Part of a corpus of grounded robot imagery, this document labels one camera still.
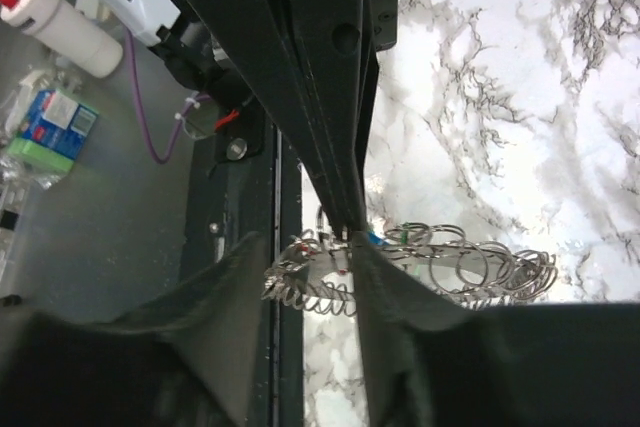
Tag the blue key tag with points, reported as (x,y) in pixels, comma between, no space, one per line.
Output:
(376,240)

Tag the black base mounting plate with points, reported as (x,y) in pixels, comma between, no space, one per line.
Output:
(243,208)

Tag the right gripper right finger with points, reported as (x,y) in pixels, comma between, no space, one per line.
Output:
(429,362)

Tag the white spray can red nozzle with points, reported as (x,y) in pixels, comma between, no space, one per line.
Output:
(65,30)

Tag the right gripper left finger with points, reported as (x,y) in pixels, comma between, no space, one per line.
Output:
(125,372)

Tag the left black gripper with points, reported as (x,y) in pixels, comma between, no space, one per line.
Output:
(306,62)

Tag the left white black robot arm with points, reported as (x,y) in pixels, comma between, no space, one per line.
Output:
(178,35)

